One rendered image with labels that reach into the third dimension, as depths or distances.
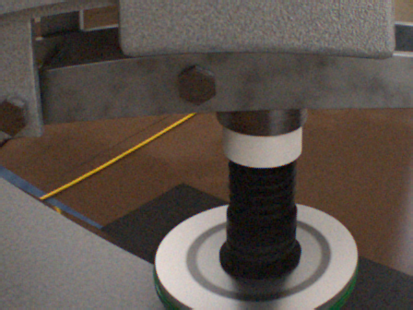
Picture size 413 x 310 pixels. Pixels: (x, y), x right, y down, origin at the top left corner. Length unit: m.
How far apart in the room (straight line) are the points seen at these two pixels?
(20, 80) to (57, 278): 0.31
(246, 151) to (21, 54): 0.21
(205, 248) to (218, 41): 0.29
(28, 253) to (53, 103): 0.31
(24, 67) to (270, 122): 0.21
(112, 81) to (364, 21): 0.20
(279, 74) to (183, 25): 0.10
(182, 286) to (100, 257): 0.17
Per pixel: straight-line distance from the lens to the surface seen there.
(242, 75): 0.45
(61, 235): 0.76
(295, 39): 0.39
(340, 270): 0.58
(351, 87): 0.46
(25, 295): 0.67
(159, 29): 0.39
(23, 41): 0.44
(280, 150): 0.51
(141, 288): 0.66
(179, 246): 0.62
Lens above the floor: 1.29
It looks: 28 degrees down
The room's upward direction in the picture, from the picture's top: 3 degrees counter-clockwise
